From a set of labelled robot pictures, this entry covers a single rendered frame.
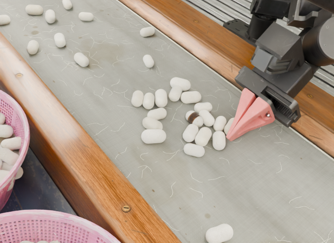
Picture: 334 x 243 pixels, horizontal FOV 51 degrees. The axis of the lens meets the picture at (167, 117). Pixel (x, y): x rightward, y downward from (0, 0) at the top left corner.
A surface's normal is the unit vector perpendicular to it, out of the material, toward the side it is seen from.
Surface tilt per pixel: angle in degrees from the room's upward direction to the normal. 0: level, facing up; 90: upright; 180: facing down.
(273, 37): 40
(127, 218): 0
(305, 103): 0
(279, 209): 0
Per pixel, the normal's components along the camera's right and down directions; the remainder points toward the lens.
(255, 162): 0.12, -0.72
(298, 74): -0.41, -0.33
